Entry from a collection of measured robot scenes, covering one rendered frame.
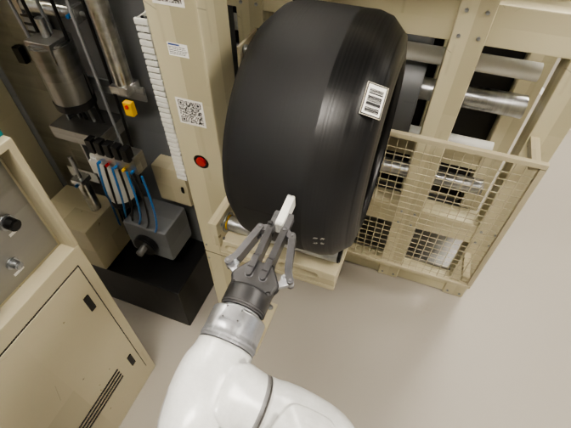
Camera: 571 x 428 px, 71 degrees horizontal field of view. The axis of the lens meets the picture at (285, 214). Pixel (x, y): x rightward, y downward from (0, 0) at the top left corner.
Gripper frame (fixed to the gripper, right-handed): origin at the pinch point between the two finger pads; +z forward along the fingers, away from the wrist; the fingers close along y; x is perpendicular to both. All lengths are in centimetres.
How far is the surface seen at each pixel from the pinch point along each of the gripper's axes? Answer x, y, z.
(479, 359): 129, -74, 34
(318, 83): -15.7, -0.1, 18.4
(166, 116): 9, 43, 24
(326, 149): -9.0, -4.6, 9.9
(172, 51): -10.5, 35.6, 25.9
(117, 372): 92, 60, -30
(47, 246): 29, 65, -13
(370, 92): -14.9, -9.4, 19.7
